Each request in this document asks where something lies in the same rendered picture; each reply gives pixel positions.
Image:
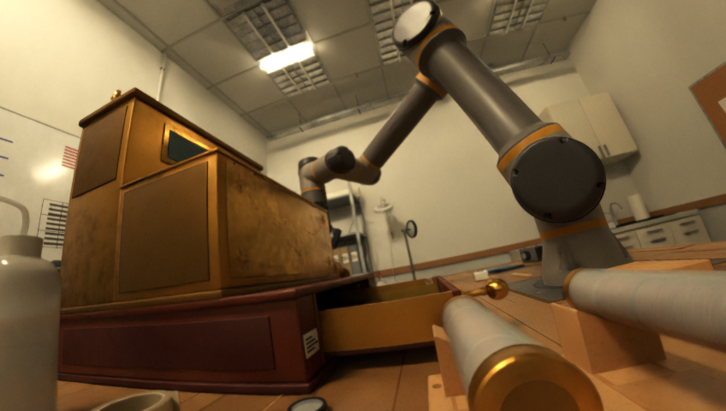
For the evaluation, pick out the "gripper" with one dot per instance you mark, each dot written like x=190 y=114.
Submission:
x=336 y=236

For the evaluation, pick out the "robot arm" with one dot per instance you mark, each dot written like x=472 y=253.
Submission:
x=482 y=96

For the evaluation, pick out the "wooden cash register drawer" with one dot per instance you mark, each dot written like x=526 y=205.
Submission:
x=380 y=317

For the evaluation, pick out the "brass and wood cash register body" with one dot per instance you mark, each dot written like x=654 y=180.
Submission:
x=170 y=238

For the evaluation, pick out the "gold drawer knob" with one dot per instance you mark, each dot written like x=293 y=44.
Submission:
x=497 y=289

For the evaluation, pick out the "wooden tube cradle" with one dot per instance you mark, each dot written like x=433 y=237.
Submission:
x=445 y=369
x=601 y=340

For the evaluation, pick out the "white coin tube gold cap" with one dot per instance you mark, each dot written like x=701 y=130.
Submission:
x=652 y=300
x=493 y=352

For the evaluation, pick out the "grey metal shelf unit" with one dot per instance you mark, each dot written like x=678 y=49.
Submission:
x=354 y=238

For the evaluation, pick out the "stand with round gauge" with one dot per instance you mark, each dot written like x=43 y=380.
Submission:
x=410 y=229

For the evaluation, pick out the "white small block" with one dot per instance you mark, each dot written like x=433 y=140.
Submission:
x=481 y=275

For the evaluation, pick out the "blue pen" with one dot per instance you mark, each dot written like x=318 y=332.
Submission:
x=506 y=268

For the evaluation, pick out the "bright ceiling light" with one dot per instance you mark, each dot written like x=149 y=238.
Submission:
x=287 y=57

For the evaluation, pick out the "black small box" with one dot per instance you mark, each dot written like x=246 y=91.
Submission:
x=531 y=254

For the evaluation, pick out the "grey round bowl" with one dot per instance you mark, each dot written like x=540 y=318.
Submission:
x=142 y=403

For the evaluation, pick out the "gold finial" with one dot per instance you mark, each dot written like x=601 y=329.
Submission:
x=116 y=94

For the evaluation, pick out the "chrome faucet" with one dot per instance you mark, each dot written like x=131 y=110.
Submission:
x=614 y=214

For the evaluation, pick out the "white paper towel roll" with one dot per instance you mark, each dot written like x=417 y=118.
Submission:
x=638 y=207

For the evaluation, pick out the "whiteboard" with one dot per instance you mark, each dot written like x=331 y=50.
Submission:
x=34 y=170

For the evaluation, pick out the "white plastic bottle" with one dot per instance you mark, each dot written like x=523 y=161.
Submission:
x=25 y=317

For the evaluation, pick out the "white counter with drawers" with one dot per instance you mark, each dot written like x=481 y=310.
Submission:
x=663 y=231

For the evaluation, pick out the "brown framed notice board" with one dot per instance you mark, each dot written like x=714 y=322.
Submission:
x=712 y=105

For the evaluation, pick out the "white wall lamp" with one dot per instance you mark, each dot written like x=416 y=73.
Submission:
x=384 y=209

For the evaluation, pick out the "grey base plate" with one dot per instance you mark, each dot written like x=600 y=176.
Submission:
x=533 y=290

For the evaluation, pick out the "white wall pipe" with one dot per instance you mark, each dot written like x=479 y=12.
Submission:
x=161 y=76

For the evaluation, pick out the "white wall cabinet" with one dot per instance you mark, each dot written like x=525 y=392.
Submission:
x=595 y=127

